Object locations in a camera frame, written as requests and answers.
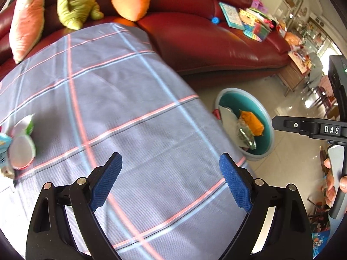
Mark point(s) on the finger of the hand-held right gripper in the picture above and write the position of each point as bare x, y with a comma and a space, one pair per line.
303, 126

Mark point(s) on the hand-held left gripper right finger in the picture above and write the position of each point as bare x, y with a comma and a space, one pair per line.
234, 184

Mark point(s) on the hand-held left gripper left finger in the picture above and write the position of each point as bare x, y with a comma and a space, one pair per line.
107, 181

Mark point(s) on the grey bin with teal inside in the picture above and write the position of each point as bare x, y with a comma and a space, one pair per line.
267, 130

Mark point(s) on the person's right hand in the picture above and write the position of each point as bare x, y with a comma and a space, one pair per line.
330, 187

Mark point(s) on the dark dining chair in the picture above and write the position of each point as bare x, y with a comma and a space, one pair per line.
321, 94

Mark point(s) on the wooden side table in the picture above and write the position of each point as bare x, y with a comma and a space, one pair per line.
294, 73

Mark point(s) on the clear green plastic wrapper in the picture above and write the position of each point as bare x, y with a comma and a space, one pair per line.
246, 138

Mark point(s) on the orange snack wrapper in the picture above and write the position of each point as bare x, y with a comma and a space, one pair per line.
252, 122

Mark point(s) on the orange bag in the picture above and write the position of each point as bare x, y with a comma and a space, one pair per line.
292, 38

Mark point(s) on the grey plaid bedsheet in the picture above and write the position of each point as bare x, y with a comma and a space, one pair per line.
122, 100

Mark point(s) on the white cup with green label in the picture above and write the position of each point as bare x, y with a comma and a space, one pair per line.
21, 151

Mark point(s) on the pile of colourful toy blocks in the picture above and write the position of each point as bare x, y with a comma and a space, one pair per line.
256, 27

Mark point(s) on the white green-rimmed cup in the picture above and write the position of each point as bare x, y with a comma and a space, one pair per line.
24, 126

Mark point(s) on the pink plastic toy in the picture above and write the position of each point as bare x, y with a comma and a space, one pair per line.
259, 5

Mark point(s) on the blue snack packet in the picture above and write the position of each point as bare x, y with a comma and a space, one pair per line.
5, 151

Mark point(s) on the teal picture book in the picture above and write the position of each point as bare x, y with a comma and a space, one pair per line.
230, 15

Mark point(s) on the dark red leather sofa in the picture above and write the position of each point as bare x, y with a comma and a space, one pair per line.
203, 40

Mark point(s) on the small blue round toy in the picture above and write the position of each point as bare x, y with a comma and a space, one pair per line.
215, 20

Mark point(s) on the pink carrot plush pillow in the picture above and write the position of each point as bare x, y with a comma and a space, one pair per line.
27, 19

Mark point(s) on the green dinosaur plush toy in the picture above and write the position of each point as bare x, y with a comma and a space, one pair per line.
76, 2

